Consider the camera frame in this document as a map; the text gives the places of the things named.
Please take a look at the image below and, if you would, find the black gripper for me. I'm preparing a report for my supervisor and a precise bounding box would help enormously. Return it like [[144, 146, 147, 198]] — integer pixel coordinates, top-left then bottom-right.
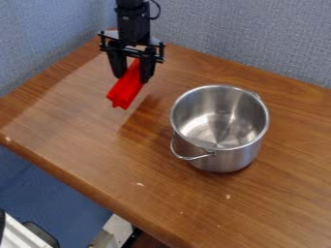
[[99, 30, 165, 84]]

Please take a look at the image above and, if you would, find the red rectangular block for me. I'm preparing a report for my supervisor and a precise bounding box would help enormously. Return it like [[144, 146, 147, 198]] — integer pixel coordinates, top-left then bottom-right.
[[105, 59, 144, 109]]

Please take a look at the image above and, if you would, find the white table leg base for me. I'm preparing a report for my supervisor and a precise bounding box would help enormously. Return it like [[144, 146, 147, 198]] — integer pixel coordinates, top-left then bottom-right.
[[88, 214, 133, 248]]

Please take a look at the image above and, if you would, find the white furniture piece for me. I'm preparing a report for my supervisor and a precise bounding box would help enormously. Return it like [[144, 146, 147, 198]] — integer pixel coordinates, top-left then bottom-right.
[[0, 209, 52, 248]]

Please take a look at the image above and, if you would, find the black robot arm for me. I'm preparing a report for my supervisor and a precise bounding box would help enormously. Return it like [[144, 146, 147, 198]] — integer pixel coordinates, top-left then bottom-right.
[[99, 0, 165, 84]]

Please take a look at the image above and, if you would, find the stainless steel pot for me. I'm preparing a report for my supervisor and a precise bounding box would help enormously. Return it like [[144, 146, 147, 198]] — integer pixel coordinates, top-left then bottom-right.
[[169, 84, 270, 172]]

